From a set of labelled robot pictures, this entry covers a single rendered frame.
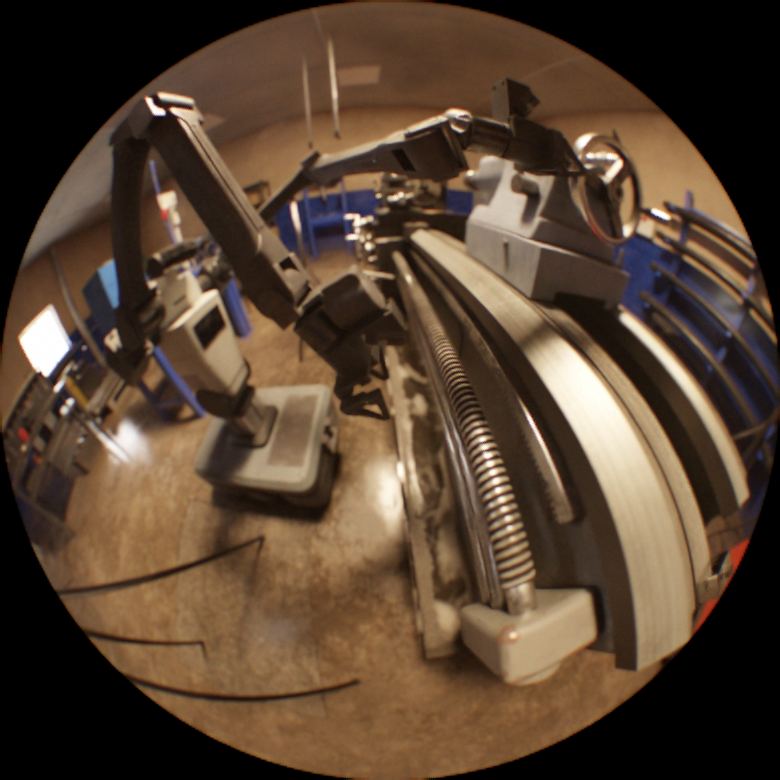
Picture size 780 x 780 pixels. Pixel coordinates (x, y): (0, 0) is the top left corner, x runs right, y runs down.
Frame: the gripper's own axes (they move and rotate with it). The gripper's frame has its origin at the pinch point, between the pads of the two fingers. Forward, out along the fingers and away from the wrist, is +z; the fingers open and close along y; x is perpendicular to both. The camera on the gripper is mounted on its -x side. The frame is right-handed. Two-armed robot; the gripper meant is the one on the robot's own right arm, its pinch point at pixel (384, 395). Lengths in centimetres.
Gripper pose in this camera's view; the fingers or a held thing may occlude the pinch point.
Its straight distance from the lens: 41.8
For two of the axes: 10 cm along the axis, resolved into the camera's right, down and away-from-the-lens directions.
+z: 5.4, 5.8, 6.1
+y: -0.2, -7.2, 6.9
